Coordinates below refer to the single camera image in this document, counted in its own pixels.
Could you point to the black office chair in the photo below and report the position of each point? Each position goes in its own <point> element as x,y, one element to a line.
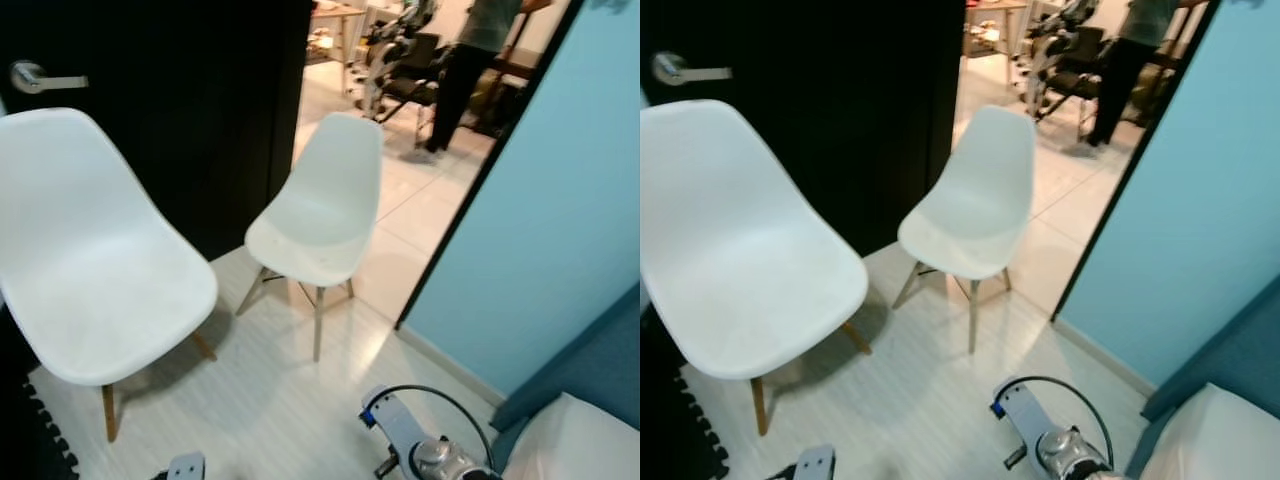
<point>1075,60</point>
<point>415,70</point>

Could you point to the black foam floor mat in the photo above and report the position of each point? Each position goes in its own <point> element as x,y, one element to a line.
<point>30,440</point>
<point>680,440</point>

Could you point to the small white plastic chair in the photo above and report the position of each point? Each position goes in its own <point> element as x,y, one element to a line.
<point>320,220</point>
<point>975,210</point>

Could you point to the wooden table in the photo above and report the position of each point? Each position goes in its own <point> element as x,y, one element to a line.
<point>338,12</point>
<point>995,8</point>

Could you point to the large white plastic chair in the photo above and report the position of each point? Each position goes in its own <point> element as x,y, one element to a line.
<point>90,260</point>
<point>740,260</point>

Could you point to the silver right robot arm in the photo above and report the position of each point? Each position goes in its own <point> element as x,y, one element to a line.
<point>1060,450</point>
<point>435,460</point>

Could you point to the white pillow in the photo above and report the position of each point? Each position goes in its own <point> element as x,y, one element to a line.
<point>580,445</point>
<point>1220,440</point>

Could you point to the white baseboard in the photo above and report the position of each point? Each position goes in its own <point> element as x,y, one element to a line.
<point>1105,355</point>
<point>450,365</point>

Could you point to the person in dark trousers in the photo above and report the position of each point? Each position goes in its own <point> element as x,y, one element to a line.
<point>1120,80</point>
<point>465,80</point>

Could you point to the dark blue bed base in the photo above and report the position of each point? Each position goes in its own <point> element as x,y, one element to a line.
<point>600,370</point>
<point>1240,360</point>

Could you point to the black wall edge trim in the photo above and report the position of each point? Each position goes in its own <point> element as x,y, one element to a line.
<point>1136,160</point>
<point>488,160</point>

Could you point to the black door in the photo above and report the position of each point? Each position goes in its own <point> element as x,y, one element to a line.
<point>830,100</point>
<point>180,100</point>

